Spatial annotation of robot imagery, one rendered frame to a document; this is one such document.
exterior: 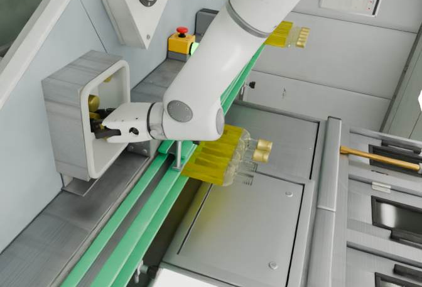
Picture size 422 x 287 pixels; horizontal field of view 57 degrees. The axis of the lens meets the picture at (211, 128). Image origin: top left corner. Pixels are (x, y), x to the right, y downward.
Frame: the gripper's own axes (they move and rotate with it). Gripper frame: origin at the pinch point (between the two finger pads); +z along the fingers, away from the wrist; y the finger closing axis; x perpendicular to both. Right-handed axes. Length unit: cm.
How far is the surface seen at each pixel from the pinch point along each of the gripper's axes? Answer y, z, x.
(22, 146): -14.5, 5.2, 2.0
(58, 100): -7.3, 0.3, 7.9
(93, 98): -0.4, -2.3, 5.3
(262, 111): 88, -16, -41
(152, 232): -2.0, -8.3, -28.5
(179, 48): 52, 1, 0
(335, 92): 619, -29, -258
